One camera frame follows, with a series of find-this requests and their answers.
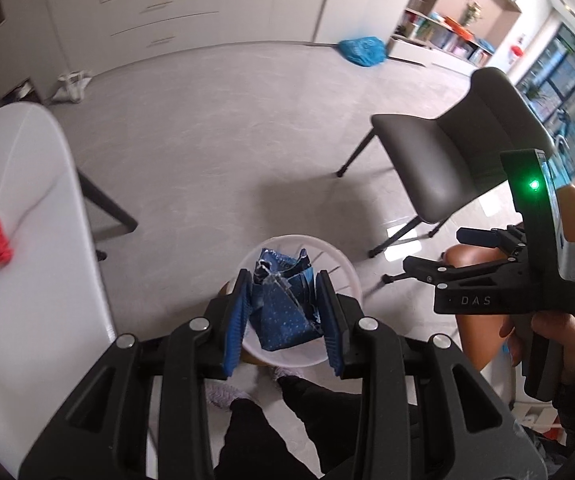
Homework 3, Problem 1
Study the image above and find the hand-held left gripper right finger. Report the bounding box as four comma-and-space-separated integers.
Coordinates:
316, 270, 548, 480

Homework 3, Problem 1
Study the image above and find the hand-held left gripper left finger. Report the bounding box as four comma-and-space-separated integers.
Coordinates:
18, 269, 253, 480

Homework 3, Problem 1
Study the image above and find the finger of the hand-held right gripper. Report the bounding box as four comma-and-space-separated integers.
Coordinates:
403, 255, 523, 285
457, 225, 525, 251

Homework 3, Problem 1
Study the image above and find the blue dotted foil wrapper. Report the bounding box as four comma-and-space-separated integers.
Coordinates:
250, 247, 325, 352

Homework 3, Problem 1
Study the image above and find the white plastic bin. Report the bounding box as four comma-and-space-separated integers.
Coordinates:
238, 233, 364, 368

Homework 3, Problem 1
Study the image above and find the person's right hand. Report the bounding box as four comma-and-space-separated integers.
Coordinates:
499, 305, 575, 386

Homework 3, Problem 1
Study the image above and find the brown wooden chair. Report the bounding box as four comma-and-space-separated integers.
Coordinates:
442, 182, 575, 373

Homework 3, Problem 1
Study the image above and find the grey slipper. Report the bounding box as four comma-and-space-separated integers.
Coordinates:
205, 380, 256, 411
270, 365, 298, 386

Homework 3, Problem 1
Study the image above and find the person's right leg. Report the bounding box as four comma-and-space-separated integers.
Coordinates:
278, 375, 421, 466

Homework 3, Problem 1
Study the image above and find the person's leg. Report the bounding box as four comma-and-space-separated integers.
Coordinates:
212, 396, 318, 480
278, 375, 421, 466

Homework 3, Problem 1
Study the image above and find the grey chair with black legs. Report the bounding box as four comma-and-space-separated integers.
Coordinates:
336, 67, 558, 286

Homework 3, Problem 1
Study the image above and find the person's left leg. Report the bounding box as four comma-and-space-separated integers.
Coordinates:
212, 396, 318, 480

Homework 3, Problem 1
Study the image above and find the black table leg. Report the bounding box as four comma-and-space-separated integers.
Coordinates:
78, 170, 139, 235

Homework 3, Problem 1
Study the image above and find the open wooden shelf unit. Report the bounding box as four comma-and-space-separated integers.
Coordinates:
392, 0, 523, 68

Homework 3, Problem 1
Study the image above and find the blue plastic bag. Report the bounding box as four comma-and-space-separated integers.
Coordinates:
338, 36, 385, 67

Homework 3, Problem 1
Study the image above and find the potted plant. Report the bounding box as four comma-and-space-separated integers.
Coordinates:
461, 1, 483, 27

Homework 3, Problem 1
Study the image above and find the white tote bag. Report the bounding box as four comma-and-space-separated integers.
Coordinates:
50, 71, 91, 103

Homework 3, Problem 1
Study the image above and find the grey drawer cabinet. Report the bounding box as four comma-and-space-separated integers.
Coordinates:
92, 0, 318, 56

